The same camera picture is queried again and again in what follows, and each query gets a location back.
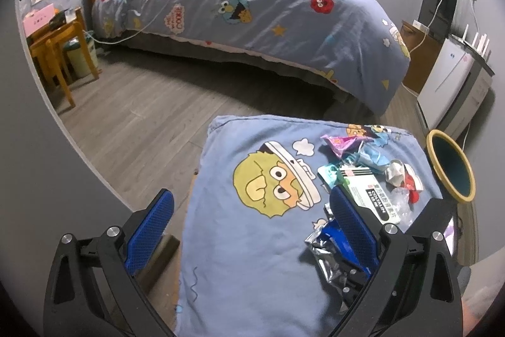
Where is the blue foil snack bag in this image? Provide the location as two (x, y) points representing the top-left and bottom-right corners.
(305, 218), (371, 300)

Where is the white black paper package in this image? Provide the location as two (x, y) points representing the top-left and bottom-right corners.
(340, 166), (401, 225)

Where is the clear plastic wrap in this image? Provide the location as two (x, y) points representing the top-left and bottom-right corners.
(390, 187), (413, 225)

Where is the green white tissue pack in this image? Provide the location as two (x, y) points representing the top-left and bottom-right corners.
(318, 164), (348, 191)

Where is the red white paper bag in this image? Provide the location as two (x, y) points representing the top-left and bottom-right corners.
(384, 160), (424, 204)

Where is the light blue mask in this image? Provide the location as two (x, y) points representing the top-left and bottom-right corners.
(353, 142), (390, 174)

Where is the pink snack wrapper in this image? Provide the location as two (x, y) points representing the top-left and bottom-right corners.
(321, 134), (371, 159)

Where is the yellow teal trash bin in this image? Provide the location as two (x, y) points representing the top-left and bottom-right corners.
(425, 129), (477, 203)

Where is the blue cartoon cushion cover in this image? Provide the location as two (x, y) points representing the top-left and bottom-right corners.
(173, 114), (445, 337)

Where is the white air purifier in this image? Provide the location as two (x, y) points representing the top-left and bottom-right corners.
(417, 35), (495, 139)

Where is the small green white bin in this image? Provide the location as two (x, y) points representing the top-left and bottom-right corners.
(63, 35), (98, 79)

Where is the wooden tv cabinet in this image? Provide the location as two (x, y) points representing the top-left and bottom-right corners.
(400, 21), (443, 94)

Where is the white wifi router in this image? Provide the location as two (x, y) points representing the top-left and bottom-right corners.
(460, 24), (491, 61)

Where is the wooden stool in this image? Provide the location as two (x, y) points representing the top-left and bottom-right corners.
(29, 21), (101, 108)

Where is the blue cartoon bed duvet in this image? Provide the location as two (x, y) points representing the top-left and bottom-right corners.
(92, 0), (410, 115)

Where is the black tv monitor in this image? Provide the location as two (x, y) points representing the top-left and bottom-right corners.
(418, 0), (458, 43)

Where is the wooden bedside table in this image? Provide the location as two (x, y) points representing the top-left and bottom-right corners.
(27, 7), (88, 57)

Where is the pink box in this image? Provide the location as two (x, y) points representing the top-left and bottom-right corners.
(22, 3), (55, 37)

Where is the white charging cable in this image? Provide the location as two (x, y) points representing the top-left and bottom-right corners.
(84, 10), (167, 45)

